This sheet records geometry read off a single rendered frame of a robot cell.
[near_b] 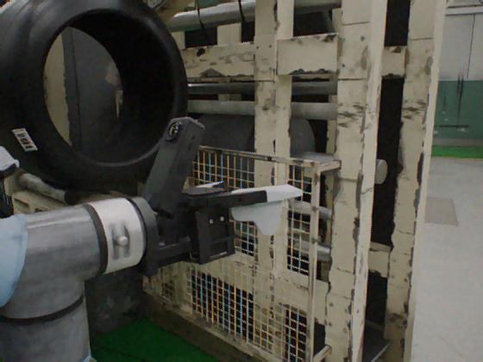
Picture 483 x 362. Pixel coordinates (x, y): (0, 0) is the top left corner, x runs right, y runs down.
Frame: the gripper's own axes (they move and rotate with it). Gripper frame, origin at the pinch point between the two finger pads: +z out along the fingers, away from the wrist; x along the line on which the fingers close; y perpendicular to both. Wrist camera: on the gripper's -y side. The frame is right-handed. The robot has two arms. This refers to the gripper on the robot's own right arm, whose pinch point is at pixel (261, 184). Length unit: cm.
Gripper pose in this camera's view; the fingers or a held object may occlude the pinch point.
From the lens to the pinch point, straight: 58.0
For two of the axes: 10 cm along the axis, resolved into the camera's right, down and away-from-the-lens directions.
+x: 6.5, 0.3, -7.6
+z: 7.5, -1.4, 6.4
